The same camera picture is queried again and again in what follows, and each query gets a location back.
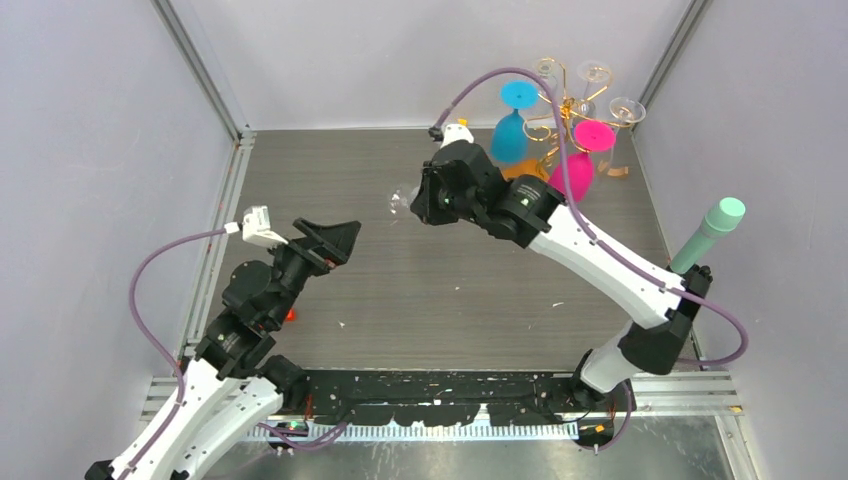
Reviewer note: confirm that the clear glass on rack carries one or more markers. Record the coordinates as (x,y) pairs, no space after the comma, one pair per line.
(626,112)
(548,70)
(597,77)

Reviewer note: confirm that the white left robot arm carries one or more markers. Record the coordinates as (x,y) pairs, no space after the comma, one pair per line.
(233,382)

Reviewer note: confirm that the mint green microphone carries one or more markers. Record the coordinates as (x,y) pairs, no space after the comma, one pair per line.
(720,220)

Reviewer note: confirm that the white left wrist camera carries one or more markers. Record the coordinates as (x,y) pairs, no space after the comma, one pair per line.
(255,228)

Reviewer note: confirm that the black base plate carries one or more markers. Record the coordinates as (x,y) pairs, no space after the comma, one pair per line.
(436,398)

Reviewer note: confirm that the aluminium frame rail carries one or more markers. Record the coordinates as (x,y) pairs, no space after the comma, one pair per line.
(183,25)

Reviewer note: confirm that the blue wine glass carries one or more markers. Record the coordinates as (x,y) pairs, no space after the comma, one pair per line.
(509,143)

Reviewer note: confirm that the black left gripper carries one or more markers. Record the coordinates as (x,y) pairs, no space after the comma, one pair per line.
(325,246)

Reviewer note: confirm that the clear wine glass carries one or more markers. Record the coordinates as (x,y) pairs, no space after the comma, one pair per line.
(400,201)

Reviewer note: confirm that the pink wine glass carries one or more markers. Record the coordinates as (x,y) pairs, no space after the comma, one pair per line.
(594,136)

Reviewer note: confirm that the gold wire glass rack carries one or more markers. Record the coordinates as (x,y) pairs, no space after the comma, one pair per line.
(550,128)

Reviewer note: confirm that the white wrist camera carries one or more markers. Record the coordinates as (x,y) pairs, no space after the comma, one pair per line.
(255,228)
(456,132)

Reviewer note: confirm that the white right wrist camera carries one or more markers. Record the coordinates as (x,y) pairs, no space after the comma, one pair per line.
(456,132)

